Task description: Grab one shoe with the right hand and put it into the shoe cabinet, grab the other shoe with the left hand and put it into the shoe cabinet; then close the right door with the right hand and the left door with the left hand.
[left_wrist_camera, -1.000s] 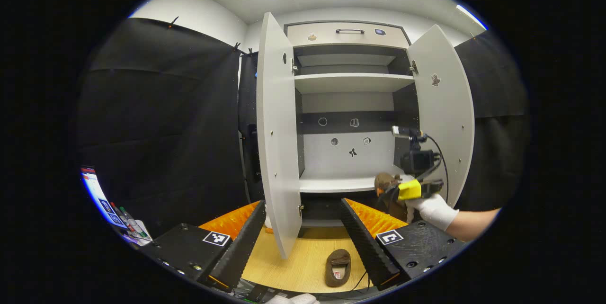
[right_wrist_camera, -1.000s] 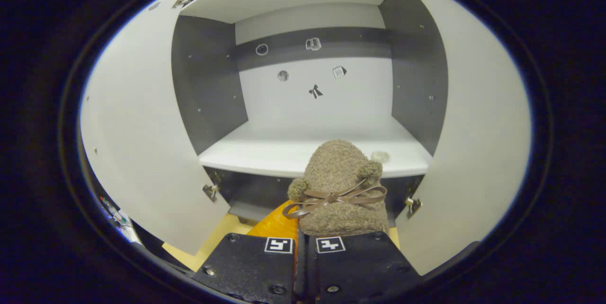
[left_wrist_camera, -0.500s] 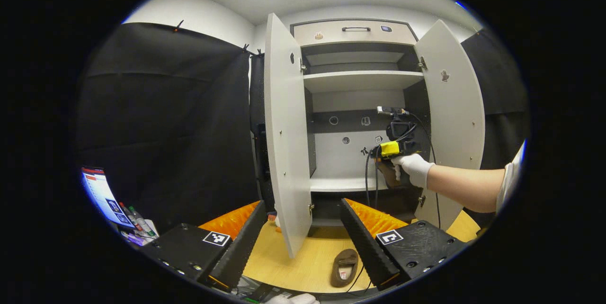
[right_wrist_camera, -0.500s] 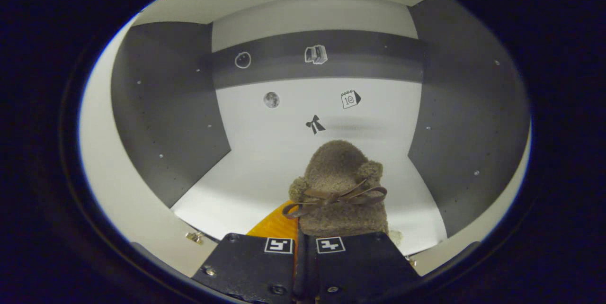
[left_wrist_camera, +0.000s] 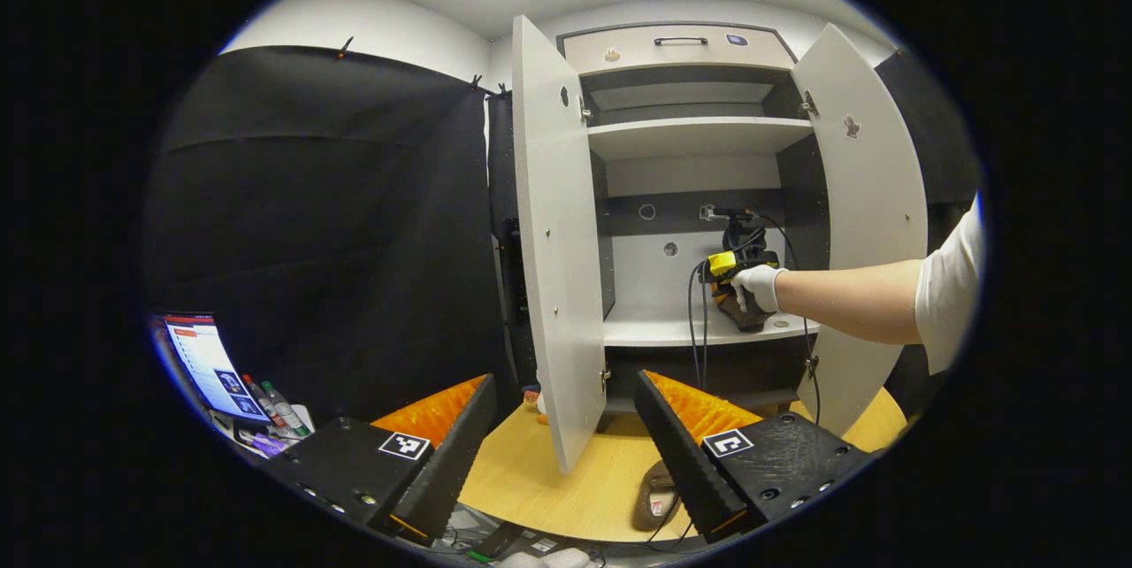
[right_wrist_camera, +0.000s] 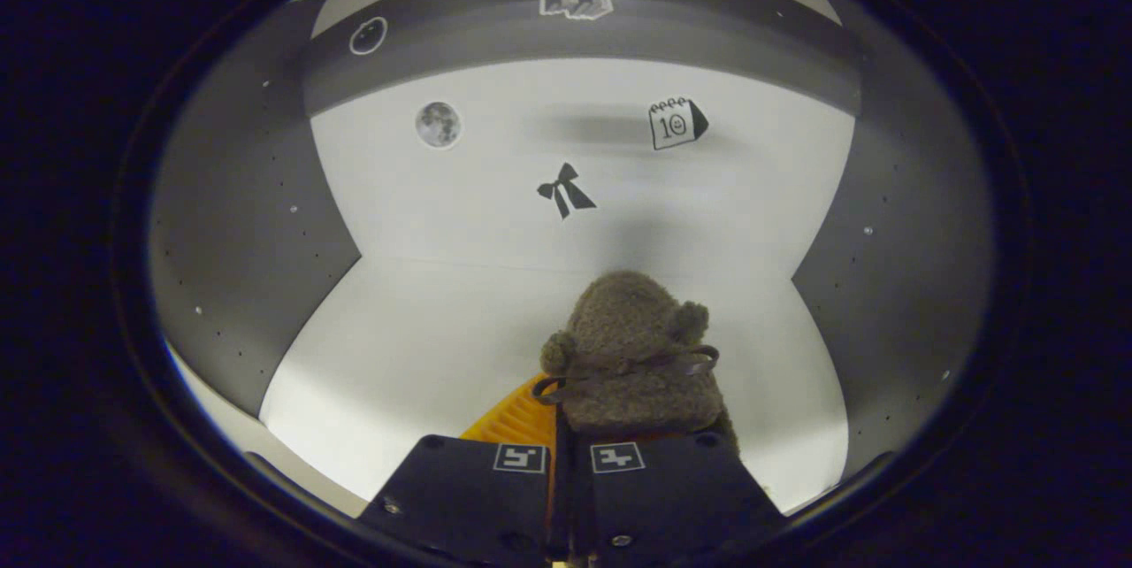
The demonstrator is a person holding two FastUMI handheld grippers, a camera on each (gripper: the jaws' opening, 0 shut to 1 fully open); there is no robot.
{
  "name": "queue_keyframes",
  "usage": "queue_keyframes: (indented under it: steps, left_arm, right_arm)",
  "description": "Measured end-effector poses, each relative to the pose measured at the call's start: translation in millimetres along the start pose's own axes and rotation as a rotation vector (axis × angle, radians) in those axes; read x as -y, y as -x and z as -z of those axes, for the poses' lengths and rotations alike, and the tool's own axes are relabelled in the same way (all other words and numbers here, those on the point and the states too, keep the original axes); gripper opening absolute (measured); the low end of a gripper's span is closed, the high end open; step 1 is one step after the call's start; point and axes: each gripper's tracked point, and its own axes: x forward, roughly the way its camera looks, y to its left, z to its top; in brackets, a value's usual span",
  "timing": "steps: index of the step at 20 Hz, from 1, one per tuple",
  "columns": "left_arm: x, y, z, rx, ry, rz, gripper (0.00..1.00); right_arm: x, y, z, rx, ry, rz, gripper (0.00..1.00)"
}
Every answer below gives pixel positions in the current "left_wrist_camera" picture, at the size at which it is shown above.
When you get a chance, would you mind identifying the white shirt sleeve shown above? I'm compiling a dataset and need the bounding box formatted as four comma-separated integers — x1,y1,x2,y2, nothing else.
914,195,985,376

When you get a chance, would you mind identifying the black backdrop cloth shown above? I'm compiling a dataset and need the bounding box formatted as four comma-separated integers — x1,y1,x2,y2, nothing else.
146,46,983,427

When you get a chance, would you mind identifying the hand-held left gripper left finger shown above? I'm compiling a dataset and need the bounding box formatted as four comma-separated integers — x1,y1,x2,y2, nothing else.
264,373,498,547

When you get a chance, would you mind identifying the white cabinet drawer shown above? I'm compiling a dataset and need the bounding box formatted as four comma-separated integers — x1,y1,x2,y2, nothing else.
563,25,797,75

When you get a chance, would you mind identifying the red capped bottle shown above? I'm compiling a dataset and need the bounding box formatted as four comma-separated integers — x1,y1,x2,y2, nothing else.
243,375,288,427

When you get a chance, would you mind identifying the green capped bottle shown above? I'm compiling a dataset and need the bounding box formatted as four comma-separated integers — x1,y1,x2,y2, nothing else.
261,380,310,438

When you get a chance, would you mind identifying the brown shoe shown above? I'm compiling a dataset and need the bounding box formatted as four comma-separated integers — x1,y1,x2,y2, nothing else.
713,283,772,334
631,460,684,532

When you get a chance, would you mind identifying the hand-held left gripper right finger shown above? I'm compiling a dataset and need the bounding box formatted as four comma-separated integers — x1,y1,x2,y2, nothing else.
633,369,877,545

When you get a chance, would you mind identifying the white shoe cabinet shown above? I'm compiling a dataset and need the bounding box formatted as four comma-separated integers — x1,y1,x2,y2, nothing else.
557,22,832,432

